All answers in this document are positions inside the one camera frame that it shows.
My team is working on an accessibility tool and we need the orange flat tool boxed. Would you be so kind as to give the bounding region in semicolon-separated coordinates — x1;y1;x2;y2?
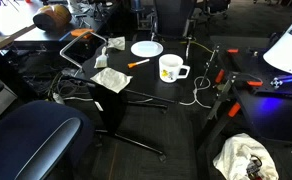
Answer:
69;28;96;39

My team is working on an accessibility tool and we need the white round plate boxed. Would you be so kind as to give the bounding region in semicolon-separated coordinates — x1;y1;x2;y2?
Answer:
130;40;164;58

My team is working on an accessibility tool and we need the white power strip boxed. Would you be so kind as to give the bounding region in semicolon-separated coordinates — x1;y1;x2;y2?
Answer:
52;92;66;105

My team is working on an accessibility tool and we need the white cable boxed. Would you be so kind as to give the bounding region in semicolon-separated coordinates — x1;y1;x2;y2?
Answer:
178;75;213;110

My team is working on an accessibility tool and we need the crumpled white cloth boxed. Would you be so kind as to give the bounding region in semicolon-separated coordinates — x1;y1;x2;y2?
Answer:
106;36;126;52

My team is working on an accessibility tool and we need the thin black metal rod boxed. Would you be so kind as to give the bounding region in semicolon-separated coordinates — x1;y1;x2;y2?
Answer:
199;45;220;88

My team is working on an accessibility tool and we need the white bristle brush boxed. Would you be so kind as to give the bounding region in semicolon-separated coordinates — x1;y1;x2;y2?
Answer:
93;46;109;69

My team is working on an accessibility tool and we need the blue office chair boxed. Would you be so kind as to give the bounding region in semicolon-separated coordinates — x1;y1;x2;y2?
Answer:
0;99;96;180

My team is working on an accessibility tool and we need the white cloth bag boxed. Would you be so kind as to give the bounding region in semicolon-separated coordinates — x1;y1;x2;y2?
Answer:
212;132;280;180

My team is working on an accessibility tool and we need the white mug with yellow print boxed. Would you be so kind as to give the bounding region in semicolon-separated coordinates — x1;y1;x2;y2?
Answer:
158;53;191;84

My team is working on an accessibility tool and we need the black desk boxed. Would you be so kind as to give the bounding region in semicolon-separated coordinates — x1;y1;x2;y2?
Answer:
0;0;122;68

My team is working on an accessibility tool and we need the orange and white marker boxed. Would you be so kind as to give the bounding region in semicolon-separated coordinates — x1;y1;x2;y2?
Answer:
127;58;151;69

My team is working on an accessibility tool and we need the flat white cloth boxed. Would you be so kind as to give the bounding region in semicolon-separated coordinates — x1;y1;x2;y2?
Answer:
89;67;134;94

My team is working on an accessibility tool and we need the white cone shade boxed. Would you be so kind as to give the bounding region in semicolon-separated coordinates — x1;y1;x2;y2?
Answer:
262;4;292;80

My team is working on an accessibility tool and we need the black side table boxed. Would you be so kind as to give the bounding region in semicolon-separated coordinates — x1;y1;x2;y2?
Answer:
73;39;217;163

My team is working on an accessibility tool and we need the black workbench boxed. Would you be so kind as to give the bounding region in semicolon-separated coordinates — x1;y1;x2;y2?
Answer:
195;48;292;180

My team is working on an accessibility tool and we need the bent silver metal frame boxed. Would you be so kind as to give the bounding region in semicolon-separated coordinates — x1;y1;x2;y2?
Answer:
59;31;108;73

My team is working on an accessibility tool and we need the brown and yellow ball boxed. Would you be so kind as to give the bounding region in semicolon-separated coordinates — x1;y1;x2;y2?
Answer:
32;3;73;33

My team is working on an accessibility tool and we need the yellow cable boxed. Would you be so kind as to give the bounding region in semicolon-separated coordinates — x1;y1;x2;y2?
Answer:
179;39;214;54

